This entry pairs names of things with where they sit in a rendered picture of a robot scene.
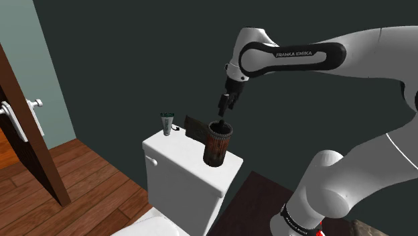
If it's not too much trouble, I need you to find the white tube with green cap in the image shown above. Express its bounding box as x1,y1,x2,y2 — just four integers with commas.
159,112,176,137

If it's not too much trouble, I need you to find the white toilet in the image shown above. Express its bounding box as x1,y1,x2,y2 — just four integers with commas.
111,128,244,236

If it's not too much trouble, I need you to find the brown door with white handles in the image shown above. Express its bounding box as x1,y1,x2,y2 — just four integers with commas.
0,42,72,208

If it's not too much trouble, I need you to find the rusty brown ribbed cup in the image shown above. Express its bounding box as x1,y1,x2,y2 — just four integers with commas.
202,120,234,168

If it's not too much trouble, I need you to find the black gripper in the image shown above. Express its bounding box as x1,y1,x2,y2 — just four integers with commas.
217,76,245,118

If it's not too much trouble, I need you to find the dark maroon robot stand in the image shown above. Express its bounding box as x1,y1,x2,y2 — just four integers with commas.
208,170,389,236

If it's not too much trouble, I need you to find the flat brown box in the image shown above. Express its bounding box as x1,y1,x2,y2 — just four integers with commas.
184,114,210,144

